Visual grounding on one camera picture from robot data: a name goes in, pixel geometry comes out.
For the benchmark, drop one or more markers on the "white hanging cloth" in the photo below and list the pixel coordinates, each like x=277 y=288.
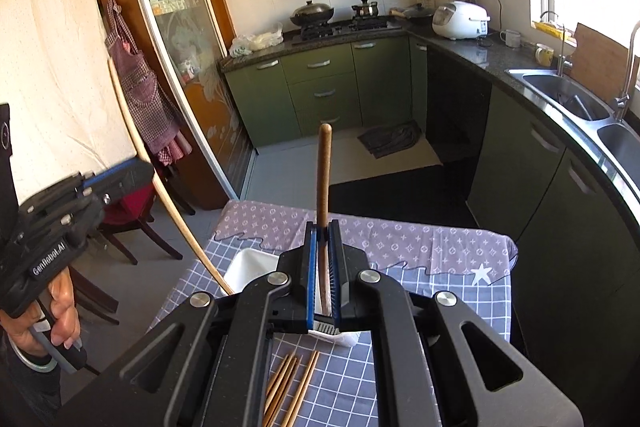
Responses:
x=55 y=82

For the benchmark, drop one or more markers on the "beige floor mat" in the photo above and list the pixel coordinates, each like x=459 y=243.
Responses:
x=360 y=167

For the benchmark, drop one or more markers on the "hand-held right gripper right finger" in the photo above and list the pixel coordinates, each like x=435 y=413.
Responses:
x=337 y=279

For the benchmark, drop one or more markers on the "yellow tray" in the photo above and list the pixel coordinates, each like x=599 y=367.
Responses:
x=550 y=29

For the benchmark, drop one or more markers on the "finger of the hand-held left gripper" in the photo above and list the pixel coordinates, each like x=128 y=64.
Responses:
x=107 y=175
x=127 y=184

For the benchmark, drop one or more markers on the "small steel faucet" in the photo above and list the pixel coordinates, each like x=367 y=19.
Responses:
x=562 y=57

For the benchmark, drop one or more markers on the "black gas stove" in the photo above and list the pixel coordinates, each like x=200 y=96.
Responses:
x=345 y=29

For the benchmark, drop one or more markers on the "frosted glass sliding door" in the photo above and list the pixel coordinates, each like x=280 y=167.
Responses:
x=190 y=57

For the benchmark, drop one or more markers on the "green drawer cabinet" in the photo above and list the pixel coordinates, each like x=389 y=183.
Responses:
x=320 y=92

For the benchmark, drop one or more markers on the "dark pan with lid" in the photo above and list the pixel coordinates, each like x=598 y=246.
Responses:
x=419 y=14

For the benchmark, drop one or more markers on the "white plastic bag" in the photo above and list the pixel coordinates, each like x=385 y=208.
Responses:
x=257 y=41

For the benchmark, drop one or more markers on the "dark floor cloth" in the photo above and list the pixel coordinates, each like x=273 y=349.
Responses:
x=390 y=139

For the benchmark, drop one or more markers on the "purple patterned cloth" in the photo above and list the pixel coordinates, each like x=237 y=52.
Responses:
x=400 y=242

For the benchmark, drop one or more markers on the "brown wooden chopstick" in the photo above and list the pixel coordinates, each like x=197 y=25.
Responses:
x=277 y=377
x=281 y=402
x=298 y=387
x=303 y=387
x=280 y=388

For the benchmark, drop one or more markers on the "blue checkered tablecloth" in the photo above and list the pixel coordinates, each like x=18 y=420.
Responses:
x=485 y=312

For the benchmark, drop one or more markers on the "wooden cutting board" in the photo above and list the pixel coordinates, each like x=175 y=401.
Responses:
x=602 y=57

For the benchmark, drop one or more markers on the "long light wooden utensil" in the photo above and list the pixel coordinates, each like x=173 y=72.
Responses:
x=150 y=167

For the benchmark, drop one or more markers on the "green counter cabinet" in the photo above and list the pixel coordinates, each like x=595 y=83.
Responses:
x=530 y=207

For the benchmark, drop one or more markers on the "person's left hand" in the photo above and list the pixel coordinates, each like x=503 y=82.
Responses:
x=65 y=307

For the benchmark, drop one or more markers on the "black wok with lid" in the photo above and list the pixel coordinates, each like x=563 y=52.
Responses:
x=311 y=13

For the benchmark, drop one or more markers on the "dark wooden chair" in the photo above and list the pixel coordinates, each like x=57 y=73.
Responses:
x=92 y=292

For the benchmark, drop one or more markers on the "white mug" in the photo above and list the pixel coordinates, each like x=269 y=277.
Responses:
x=511 y=39

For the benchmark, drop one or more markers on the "wooden chair with red cloth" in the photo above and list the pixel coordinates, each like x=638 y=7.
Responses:
x=130 y=207

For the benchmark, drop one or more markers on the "checkered apron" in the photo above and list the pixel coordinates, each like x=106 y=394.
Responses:
x=140 y=97

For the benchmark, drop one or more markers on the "steel double sink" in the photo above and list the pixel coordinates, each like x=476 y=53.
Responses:
x=560 y=94

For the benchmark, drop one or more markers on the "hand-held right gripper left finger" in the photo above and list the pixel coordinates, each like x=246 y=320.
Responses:
x=312 y=279

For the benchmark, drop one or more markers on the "yellow patterned mug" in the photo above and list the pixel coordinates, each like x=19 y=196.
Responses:
x=544 y=55

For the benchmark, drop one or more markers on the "black kettle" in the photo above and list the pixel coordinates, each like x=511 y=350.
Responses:
x=365 y=9

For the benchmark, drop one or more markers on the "tall steel faucet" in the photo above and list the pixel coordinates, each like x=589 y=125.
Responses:
x=622 y=102

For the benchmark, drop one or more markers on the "person's left forearm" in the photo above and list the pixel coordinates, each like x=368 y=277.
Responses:
x=25 y=397

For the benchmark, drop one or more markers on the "white rice cooker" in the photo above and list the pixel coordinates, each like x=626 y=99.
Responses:
x=460 y=21

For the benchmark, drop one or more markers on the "white plastic utensil holder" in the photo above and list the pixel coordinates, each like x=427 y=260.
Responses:
x=250 y=267

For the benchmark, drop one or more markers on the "dark granite countertop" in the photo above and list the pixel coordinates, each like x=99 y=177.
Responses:
x=475 y=52

